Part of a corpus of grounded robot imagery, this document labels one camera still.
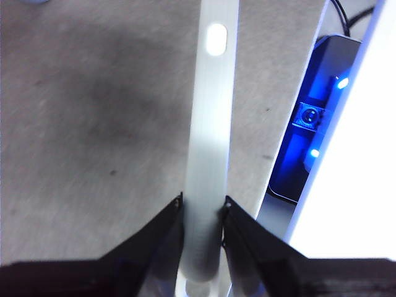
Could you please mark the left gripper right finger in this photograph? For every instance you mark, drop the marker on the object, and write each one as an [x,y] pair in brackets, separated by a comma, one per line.
[278,272]

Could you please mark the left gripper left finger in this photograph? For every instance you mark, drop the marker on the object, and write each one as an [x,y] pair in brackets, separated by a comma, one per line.
[123,272]

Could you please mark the dark grey camera device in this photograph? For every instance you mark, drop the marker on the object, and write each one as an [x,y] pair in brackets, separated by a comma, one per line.
[309,117]

